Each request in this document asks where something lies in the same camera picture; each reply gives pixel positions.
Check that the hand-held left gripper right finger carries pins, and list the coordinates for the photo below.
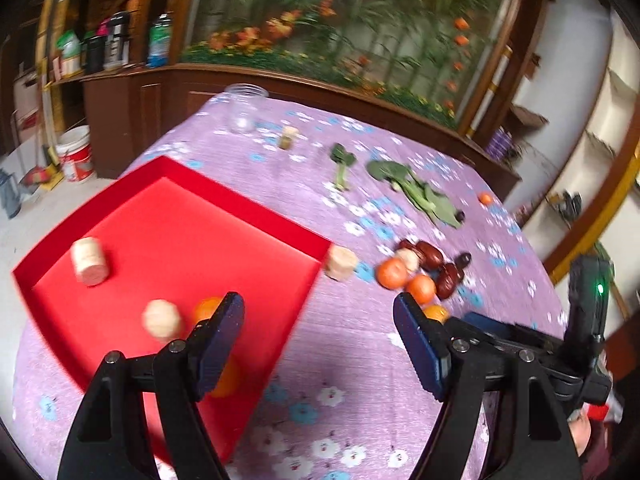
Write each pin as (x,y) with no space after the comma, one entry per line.
(420,352)

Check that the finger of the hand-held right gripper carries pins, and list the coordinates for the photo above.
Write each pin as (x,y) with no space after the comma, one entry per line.
(580,385)
(500,329)

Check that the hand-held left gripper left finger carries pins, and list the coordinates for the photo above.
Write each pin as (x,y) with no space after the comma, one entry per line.
(220,347)

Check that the red date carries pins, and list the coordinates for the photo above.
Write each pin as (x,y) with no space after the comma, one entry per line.
(431,254)
(406,245)
(448,280)

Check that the small corn cob piece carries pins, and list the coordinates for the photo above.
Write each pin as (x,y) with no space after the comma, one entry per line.
(409,260)

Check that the red tray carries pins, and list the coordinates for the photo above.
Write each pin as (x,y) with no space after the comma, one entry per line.
(180,240)

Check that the cork piece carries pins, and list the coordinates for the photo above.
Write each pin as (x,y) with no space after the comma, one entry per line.
(341,262)

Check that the person's right hand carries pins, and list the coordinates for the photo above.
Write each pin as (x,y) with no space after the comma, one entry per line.
(581,435)

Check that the purple floral tablecloth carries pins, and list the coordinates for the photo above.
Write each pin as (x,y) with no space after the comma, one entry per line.
(350,340)

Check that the yellow black tool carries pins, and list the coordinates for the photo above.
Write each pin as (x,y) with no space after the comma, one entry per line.
(565,202)

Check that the dark round date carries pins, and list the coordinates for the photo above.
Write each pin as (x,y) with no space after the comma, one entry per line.
(459,216)

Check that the small orange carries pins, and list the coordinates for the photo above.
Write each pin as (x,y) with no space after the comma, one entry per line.
(485,198)

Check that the large green bok choy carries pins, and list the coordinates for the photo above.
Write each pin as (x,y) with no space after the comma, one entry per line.
(415,190)

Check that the small green bok choy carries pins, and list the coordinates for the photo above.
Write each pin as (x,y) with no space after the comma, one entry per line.
(342,160)

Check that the tiny corn cob slice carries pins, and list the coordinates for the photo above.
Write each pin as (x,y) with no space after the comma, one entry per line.
(288,137)

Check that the clear plastic cup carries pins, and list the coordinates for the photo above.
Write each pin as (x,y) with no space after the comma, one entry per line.
(244,107)

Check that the white plastic bucket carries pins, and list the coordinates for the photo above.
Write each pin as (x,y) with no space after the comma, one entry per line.
(75,154)

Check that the wooden cabinet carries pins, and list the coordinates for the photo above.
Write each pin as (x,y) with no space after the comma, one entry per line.
(145,105)

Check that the grey kettle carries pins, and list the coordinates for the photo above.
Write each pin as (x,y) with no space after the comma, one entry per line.
(9,192)

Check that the green water bottle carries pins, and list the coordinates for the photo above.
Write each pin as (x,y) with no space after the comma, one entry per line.
(160,40)

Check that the black jug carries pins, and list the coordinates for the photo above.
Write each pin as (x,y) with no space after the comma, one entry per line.
(93,55)

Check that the silver black thermos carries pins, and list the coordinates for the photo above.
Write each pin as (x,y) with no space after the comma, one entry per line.
(115,42)

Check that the green white packet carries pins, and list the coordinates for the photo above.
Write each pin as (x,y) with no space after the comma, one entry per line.
(68,50)

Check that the flower aquarium panel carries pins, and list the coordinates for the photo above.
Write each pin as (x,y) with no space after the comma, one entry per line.
(350,25)

